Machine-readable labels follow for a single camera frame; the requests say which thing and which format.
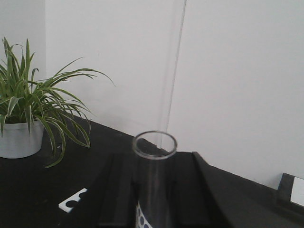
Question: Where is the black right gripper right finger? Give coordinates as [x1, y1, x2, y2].
[174, 152, 304, 228]

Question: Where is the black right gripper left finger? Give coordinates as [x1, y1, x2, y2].
[95, 153, 136, 228]

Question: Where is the tall clear test tube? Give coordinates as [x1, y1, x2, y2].
[132, 130, 177, 228]

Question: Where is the white test tube rack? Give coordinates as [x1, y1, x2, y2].
[58, 188, 87, 213]

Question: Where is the white plant pot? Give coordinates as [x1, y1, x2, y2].
[0, 121, 44, 159]

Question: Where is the green spider plant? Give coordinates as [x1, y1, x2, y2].
[0, 38, 100, 167]

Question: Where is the black socket mount block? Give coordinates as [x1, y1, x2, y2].
[276, 173, 304, 215]

